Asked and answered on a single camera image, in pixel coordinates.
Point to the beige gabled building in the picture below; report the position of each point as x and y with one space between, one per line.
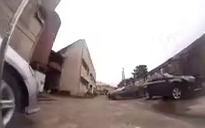
73 70

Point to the dark green tree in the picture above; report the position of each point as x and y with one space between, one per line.
140 71

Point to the grey car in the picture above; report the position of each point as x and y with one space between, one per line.
126 92

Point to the pole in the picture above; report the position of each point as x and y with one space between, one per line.
123 75

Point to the dark car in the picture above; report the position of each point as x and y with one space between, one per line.
163 86

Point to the dark low building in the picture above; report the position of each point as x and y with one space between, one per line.
196 56

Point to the grey-brown paved road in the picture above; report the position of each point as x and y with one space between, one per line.
103 113

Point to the silver car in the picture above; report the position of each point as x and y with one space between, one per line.
18 68

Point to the beige building with red-brown column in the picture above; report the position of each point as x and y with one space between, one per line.
20 36

